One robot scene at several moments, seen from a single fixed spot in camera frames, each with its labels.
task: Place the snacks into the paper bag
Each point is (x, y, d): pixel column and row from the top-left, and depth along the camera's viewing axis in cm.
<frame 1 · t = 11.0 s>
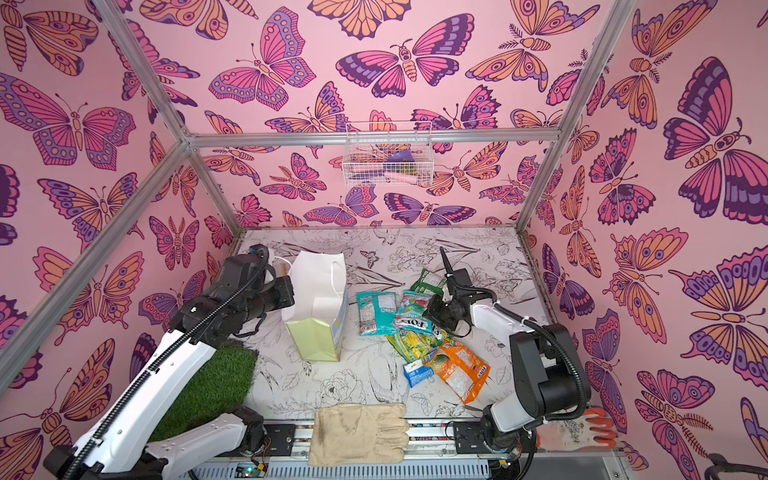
left hand: (295, 282, 72), fingers closed
right hand: (424, 311, 91), fingers closed
white paper bag: (319, 315, 98), on the table
teal candy bag back-side: (377, 313, 96), point 3 cm above the table
teal Fox's candy bag: (411, 315, 93), point 5 cm above the table
yellow-green Fox's spring tea bag: (414, 346, 88), point 3 cm above the table
orange Fox's candy bag: (464, 372, 83), point 4 cm above the table
small blue snack pack: (415, 372, 85), point 2 cm above the table

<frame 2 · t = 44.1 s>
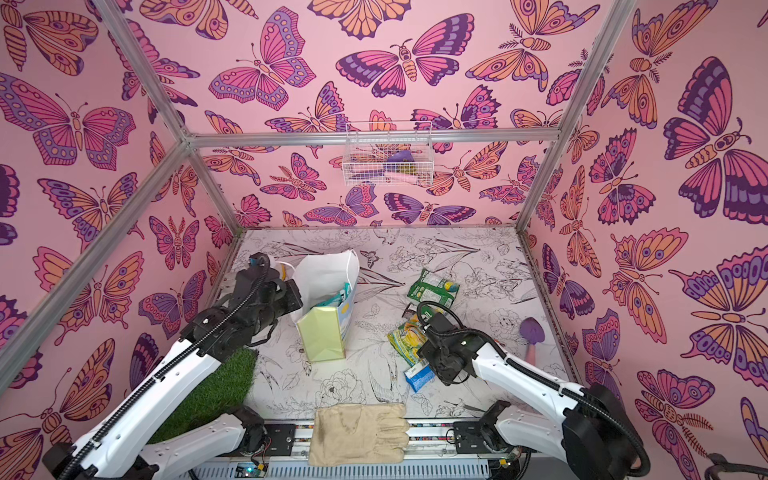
left hand: (301, 284, 73), fingers closed
right hand: (422, 358, 82), fingers open
teal candy bag back-side: (343, 295, 91), point 11 cm above the table
purple pink garden trowel: (532, 331, 91), point 3 cm above the table
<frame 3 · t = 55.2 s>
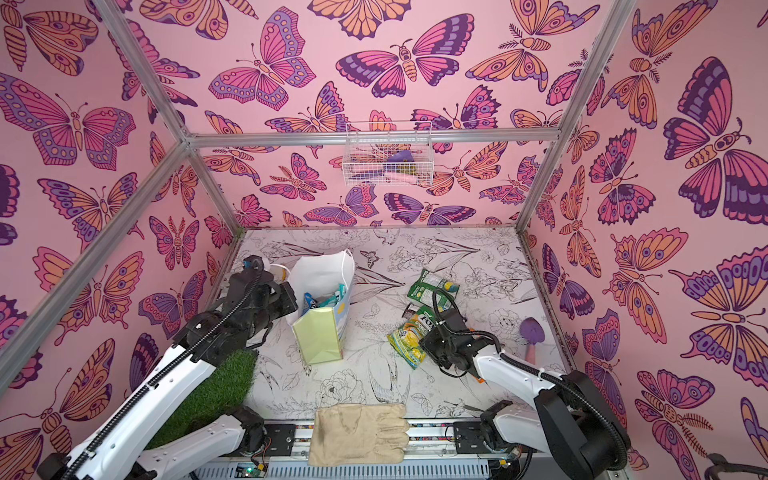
left hand: (296, 286, 72), fingers closed
right hand: (419, 341, 87), fingers open
small blue snack pack: (313, 305, 92), point 8 cm above the table
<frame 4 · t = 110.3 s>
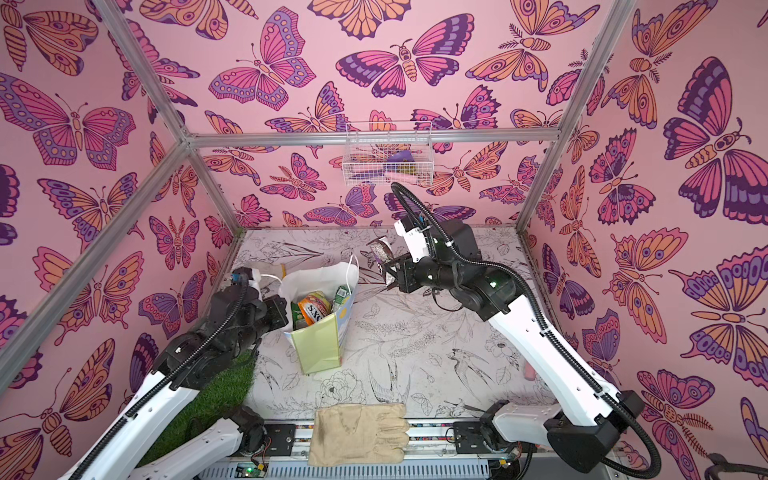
left hand: (288, 297, 70), fingers closed
right hand: (386, 260, 64), fingers closed
green spring tea bag back-side: (341, 293, 82), point 19 cm above the table
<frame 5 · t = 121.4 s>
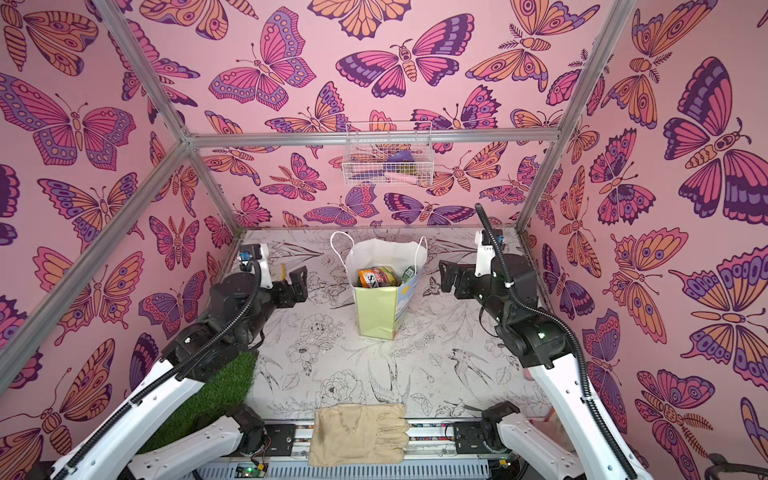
left hand: (289, 267, 67), fingers open
right hand: (460, 257, 66), fingers open
white paper bag: (380, 309, 80), point 18 cm above the table
orange Fox's candy bag: (378, 277, 89), point 16 cm above the table
